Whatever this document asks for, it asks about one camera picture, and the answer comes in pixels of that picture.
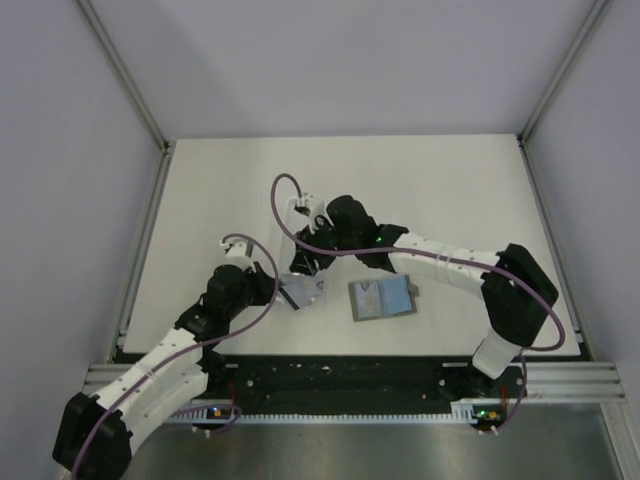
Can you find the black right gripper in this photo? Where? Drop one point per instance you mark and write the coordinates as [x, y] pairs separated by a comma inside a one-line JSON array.
[[305, 260]]

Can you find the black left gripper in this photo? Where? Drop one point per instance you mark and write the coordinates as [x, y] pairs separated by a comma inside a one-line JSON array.
[[264, 283]]

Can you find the grey card holder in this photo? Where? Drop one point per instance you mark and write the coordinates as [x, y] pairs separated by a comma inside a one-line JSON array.
[[398, 295]]

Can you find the white plastic basket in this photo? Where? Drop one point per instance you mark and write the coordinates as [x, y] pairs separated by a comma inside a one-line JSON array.
[[289, 262]]

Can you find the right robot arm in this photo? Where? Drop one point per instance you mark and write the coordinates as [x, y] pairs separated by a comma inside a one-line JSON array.
[[517, 293]]

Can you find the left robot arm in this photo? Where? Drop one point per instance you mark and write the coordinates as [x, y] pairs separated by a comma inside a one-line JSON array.
[[100, 433]]

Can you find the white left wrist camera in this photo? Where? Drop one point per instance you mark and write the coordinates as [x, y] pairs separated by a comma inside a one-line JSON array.
[[238, 253]]

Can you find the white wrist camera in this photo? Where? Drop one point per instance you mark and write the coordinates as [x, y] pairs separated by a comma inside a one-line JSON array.
[[238, 253], [312, 207]]

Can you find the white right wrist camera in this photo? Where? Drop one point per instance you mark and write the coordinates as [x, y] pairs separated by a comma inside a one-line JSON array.
[[312, 207]]

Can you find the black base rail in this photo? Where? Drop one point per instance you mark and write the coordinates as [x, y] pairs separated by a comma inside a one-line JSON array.
[[354, 385]]

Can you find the right aluminium frame post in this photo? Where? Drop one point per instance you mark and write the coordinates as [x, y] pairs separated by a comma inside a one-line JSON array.
[[588, 28]]

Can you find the aluminium frame post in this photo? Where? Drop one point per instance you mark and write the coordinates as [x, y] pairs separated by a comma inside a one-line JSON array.
[[588, 28], [121, 72]]

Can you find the white slotted cable duct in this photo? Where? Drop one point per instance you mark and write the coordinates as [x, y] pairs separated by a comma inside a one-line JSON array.
[[460, 413]]

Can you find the left aluminium frame post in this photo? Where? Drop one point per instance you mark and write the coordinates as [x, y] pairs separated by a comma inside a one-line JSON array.
[[121, 72]]

